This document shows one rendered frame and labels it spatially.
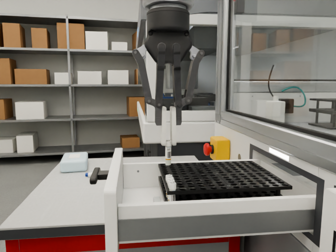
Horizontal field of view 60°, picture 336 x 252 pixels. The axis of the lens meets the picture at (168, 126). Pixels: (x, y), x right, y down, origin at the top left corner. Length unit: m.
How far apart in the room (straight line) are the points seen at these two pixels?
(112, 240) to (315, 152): 0.35
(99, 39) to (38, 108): 1.25
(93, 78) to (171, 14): 3.86
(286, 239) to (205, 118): 0.86
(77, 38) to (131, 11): 1.04
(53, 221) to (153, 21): 0.51
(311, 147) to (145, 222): 0.30
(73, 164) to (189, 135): 0.57
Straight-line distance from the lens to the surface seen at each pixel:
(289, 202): 0.53
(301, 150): 0.56
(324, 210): 0.50
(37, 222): 0.78
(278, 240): 0.69
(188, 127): 1.39
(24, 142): 4.48
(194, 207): 0.47
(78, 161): 1.12
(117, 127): 4.77
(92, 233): 0.74
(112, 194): 0.44
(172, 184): 0.50
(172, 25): 0.50
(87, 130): 4.77
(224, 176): 0.59
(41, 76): 4.38
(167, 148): 0.54
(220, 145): 0.90
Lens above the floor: 1.08
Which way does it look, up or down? 8 degrees down
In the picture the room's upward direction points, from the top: straight up
